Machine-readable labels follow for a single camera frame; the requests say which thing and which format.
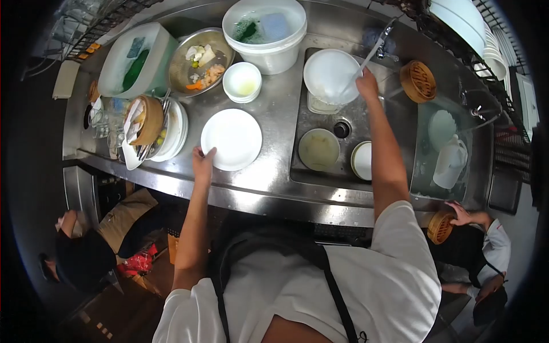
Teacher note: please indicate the blue sponge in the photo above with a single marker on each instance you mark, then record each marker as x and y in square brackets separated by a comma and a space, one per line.
[275, 25]

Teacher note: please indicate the stack of white plates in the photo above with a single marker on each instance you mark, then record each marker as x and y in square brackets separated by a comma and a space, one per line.
[176, 128]

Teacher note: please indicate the clear square container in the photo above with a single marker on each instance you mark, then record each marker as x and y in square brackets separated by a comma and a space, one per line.
[315, 107]

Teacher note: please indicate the person's right hand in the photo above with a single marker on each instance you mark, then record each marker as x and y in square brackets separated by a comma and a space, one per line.
[368, 85]

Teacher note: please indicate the large white plate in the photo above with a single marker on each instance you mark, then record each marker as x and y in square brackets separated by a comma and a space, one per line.
[233, 137]

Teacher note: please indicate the pale green wash tub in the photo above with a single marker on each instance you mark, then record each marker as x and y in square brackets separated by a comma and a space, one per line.
[146, 49]

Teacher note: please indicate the person's left hand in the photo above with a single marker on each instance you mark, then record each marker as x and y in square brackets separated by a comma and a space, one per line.
[201, 165]

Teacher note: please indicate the person's body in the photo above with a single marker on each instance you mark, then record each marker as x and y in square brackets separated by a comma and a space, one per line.
[377, 274]

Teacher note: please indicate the person's left fingers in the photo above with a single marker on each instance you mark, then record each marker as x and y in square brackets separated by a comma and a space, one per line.
[197, 151]

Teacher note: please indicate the group of drinking glasses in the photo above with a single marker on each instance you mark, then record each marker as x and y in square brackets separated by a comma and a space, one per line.
[105, 122]

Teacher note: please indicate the bamboo steamer with paper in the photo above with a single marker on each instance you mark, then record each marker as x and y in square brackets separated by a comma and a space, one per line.
[150, 120]

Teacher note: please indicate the bamboo steamer lid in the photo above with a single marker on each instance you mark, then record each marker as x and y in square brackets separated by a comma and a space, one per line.
[439, 227]

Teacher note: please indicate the white bowl with green rim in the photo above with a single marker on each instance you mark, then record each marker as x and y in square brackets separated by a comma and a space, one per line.
[363, 161]

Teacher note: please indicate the person's left thumb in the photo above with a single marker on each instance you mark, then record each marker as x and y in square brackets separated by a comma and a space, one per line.
[211, 153]

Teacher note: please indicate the empty bamboo steamer basket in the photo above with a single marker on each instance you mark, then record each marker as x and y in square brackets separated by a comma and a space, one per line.
[418, 81]

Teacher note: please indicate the person's right fingers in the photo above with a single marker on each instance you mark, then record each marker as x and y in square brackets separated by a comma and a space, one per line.
[360, 79]

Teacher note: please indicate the white ceramic jug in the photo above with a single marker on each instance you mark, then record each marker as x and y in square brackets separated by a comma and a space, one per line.
[450, 163]

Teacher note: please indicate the green scrubbing pad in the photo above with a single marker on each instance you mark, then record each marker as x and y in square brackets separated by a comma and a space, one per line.
[246, 31]

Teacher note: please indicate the metal sink faucet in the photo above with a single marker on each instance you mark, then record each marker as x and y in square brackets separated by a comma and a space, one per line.
[386, 36]

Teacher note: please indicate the white round bucket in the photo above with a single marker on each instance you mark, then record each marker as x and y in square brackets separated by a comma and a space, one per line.
[268, 47]

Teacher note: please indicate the metal bowl of food scraps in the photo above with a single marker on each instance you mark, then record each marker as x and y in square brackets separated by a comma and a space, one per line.
[201, 60]

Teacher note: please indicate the small white bowl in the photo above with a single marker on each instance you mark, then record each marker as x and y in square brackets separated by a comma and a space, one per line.
[242, 81]

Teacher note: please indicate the white scalloped dish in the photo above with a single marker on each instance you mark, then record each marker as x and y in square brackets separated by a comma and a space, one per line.
[441, 126]

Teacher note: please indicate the red plastic bag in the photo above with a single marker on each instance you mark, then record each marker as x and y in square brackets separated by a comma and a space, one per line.
[138, 261]

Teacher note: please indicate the olive bowl with soup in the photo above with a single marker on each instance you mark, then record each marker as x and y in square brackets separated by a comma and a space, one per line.
[319, 150]

